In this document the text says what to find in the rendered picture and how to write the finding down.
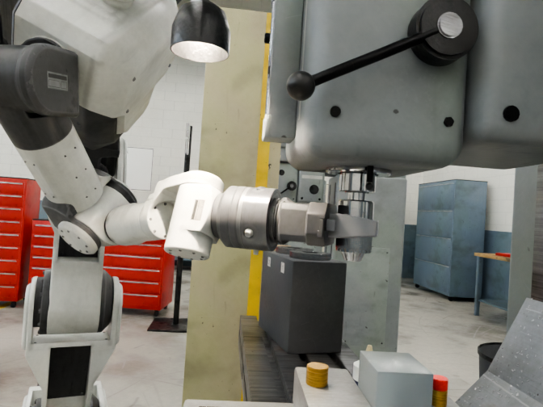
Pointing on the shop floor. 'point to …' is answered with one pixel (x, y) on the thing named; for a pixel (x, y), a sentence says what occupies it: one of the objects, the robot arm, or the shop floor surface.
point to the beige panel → (244, 153)
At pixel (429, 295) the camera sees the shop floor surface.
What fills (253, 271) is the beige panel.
